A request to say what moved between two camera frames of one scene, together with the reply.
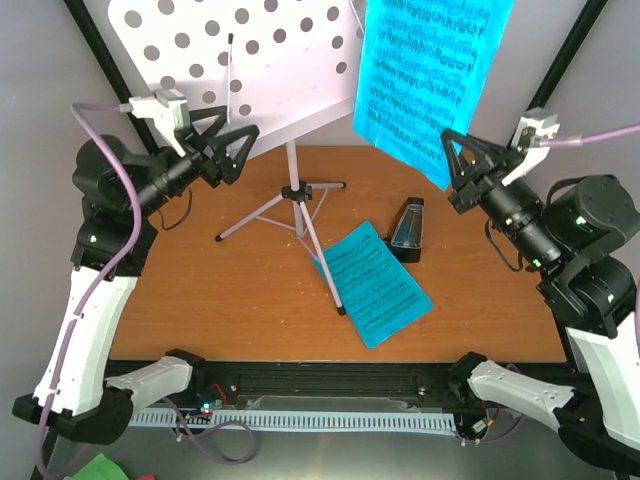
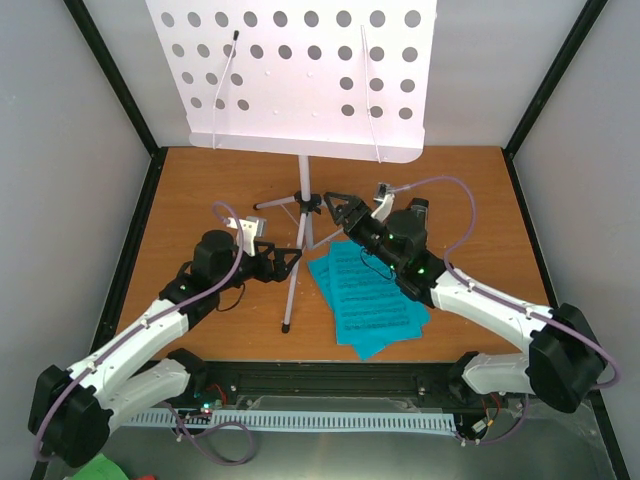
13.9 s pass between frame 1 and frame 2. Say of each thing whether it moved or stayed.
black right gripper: moved
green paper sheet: stayed
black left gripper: moved
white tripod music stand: moved
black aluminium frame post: stayed
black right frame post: stayed
